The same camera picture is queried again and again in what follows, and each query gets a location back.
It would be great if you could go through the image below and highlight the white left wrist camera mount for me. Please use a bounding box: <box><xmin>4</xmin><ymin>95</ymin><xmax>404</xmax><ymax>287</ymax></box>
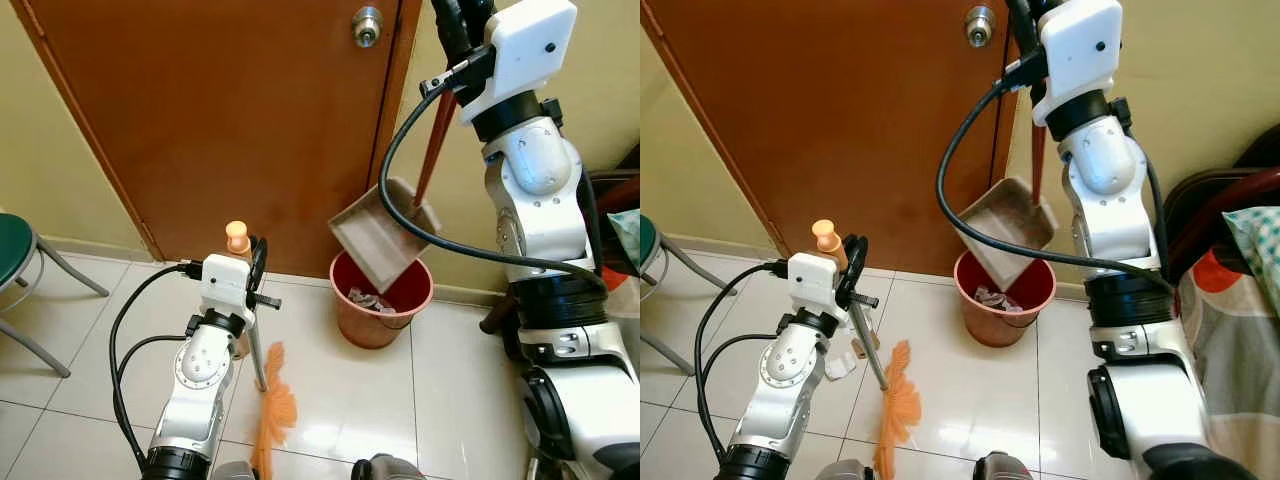
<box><xmin>199</xmin><ymin>254</ymin><xmax>253</xmax><ymax>323</ymax></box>
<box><xmin>787</xmin><ymin>252</ymin><xmax>842</xmax><ymax>319</ymax></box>

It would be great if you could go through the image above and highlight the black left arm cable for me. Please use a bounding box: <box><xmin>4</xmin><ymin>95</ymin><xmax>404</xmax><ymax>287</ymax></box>
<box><xmin>693</xmin><ymin>260</ymin><xmax>791</xmax><ymax>471</ymax></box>
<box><xmin>108</xmin><ymin>262</ymin><xmax>206</xmax><ymax>471</ymax></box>

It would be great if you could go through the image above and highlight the orange bristle broom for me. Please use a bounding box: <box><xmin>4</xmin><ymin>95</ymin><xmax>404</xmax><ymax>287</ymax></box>
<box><xmin>811</xmin><ymin>219</ymin><xmax>923</xmax><ymax>480</ymax></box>
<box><xmin>225</xmin><ymin>220</ymin><xmax>299</xmax><ymax>480</ymax></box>

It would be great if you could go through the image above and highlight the brown long-handled dustpan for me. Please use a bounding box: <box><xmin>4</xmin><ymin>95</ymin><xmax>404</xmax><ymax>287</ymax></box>
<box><xmin>328</xmin><ymin>88</ymin><xmax>459</xmax><ymax>295</ymax></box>
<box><xmin>957</xmin><ymin>118</ymin><xmax>1058</xmax><ymax>291</ymax></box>

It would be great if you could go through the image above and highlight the brown wooden door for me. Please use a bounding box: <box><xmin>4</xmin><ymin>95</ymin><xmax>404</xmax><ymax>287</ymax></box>
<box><xmin>10</xmin><ymin>0</ymin><xmax>421</xmax><ymax>279</ymax></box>
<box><xmin>640</xmin><ymin>0</ymin><xmax>1036</xmax><ymax>276</ymax></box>

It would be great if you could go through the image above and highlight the silver round door knob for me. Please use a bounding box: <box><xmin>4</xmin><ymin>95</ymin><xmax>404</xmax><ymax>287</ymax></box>
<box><xmin>964</xmin><ymin>5</ymin><xmax>998</xmax><ymax>48</ymax></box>
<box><xmin>351</xmin><ymin>6</ymin><xmax>385</xmax><ymax>49</ymax></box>

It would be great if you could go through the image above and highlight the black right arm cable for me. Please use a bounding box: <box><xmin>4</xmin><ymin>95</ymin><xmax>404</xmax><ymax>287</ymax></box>
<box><xmin>378</xmin><ymin>48</ymin><xmax>611</xmax><ymax>296</ymax></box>
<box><xmin>936</xmin><ymin>50</ymin><xmax>1176</xmax><ymax>291</ymax></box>

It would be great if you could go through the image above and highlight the grey orange patterned bedsheet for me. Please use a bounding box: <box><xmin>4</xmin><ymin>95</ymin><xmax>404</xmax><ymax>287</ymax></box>
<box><xmin>598</xmin><ymin>262</ymin><xmax>641</xmax><ymax>313</ymax></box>
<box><xmin>1175</xmin><ymin>245</ymin><xmax>1280</xmax><ymax>480</ymax></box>

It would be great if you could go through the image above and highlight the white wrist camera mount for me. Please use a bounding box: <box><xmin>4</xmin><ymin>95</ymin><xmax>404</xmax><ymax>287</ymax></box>
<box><xmin>458</xmin><ymin>0</ymin><xmax>579</xmax><ymax>126</ymax></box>
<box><xmin>199</xmin><ymin>254</ymin><xmax>253</xmax><ymax>323</ymax></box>
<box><xmin>787</xmin><ymin>252</ymin><xmax>842</xmax><ymax>319</ymax></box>
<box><xmin>1030</xmin><ymin>0</ymin><xmax>1124</xmax><ymax>126</ymax></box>

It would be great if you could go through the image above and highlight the teal checkered pillow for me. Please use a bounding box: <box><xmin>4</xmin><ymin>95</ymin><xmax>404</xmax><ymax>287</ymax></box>
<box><xmin>1222</xmin><ymin>205</ymin><xmax>1280</xmax><ymax>301</ymax></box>
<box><xmin>607</xmin><ymin>208</ymin><xmax>641</xmax><ymax>269</ymax></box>

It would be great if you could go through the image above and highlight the dark maroon chair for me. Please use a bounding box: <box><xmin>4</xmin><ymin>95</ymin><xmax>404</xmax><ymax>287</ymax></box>
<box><xmin>1160</xmin><ymin>125</ymin><xmax>1280</xmax><ymax>286</ymax></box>

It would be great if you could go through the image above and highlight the crumpled paper trash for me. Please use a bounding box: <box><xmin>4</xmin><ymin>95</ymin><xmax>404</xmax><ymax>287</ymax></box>
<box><xmin>347</xmin><ymin>287</ymin><xmax>396</xmax><ymax>313</ymax></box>
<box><xmin>972</xmin><ymin>286</ymin><xmax>1021</xmax><ymax>313</ymax></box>

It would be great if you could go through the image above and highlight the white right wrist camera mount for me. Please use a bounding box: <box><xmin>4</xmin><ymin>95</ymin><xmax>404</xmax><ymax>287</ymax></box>
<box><xmin>458</xmin><ymin>0</ymin><xmax>579</xmax><ymax>126</ymax></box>
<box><xmin>1030</xmin><ymin>0</ymin><xmax>1124</xmax><ymax>126</ymax></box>

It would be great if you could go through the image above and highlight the green metal-legged stool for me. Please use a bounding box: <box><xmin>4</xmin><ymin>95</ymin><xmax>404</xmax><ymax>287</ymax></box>
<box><xmin>0</xmin><ymin>212</ymin><xmax>111</xmax><ymax>379</ymax></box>
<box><xmin>640</xmin><ymin>212</ymin><xmax>726</xmax><ymax>376</ymax></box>

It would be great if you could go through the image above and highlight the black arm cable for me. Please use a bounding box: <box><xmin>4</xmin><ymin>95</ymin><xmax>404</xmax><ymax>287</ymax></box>
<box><xmin>936</xmin><ymin>50</ymin><xmax>1176</xmax><ymax>291</ymax></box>
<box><xmin>108</xmin><ymin>262</ymin><xmax>206</xmax><ymax>471</ymax></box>
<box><xmin>378</xmin><ymin>48</ymin><xmax>611</xmax><ymax>296</ymax></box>
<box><xmin>693</xmin><ymin>260</ymin><xmax>791</xmax><ymax>471</ymax></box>

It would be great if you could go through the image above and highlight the grey robot right foot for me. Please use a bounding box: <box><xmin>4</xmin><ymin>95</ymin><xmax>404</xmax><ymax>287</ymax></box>
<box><xmin>975</xmin><ymin>452</ymin><xmax>1036</xmax><ymax>480</ymax></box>
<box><xmin>352</xmin><ymin>453</ymin><xmax>426</xmax><ymax>480</ymax></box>

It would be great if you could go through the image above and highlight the red plastic bucket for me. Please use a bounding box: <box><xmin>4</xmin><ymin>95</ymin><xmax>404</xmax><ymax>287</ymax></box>
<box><xmin>330</xmin><ymin>250</ymin><xmax>435</xmax><ymax>350</ymax></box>
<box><xmin>953</xmin><ymin>250</ymin><xmax>1058</xmax><ymax>349</ymax></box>

